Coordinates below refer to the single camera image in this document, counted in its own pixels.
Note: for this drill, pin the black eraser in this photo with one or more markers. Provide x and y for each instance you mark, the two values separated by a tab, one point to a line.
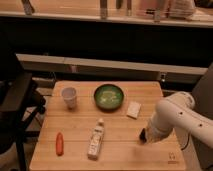
142	135

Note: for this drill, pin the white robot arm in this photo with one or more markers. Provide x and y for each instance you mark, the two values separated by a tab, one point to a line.
176	110

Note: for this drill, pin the green bowl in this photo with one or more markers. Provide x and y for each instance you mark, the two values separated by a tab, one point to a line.
108	97

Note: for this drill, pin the white sponge block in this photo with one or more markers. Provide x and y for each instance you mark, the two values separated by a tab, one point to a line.
133	109

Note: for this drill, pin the white paper cup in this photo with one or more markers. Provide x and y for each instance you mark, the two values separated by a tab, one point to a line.
69	95

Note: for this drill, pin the white plastic bottle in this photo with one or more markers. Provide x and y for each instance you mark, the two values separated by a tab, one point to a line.
96	140

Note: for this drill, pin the orange carrot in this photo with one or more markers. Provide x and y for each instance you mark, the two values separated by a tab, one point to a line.
59	144

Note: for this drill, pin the black office chair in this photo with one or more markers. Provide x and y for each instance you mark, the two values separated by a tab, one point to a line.
19	104

